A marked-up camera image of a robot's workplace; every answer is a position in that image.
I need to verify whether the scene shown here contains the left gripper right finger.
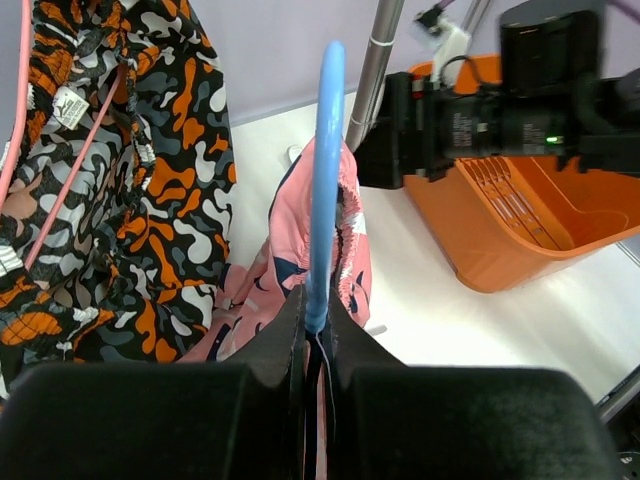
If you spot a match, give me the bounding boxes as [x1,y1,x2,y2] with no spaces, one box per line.
[327,298,622,479]

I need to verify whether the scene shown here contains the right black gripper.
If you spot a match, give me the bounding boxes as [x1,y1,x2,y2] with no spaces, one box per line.
[354,72,505,190]

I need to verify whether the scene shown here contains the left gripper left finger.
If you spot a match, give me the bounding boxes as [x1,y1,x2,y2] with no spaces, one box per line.
[1,287,306,479]

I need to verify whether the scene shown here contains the blue wire hanger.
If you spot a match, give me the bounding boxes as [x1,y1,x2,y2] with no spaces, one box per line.
[305,41,346,335]

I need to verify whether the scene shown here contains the pink shark print shorts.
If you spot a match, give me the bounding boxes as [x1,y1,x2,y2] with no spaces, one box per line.
[177,137,374,480]

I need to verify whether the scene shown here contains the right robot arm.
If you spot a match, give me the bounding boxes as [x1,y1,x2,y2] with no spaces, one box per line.
[355,1,639,189]

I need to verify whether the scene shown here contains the orange black camouflage shorts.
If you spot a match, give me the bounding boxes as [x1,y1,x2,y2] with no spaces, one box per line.
[1,1,236,396]

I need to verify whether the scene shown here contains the metal clothes rack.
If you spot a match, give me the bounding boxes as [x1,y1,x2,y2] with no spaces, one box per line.
[287,0,494,166]

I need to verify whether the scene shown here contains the orange plastic basket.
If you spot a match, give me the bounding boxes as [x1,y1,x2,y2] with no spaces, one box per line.
[402,53,640,295]

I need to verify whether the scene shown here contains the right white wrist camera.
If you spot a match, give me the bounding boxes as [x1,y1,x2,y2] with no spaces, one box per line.
[414,3,471,88]

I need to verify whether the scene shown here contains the pink wire hanger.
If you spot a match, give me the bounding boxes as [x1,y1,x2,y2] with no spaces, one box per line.
[1,1,134,284]

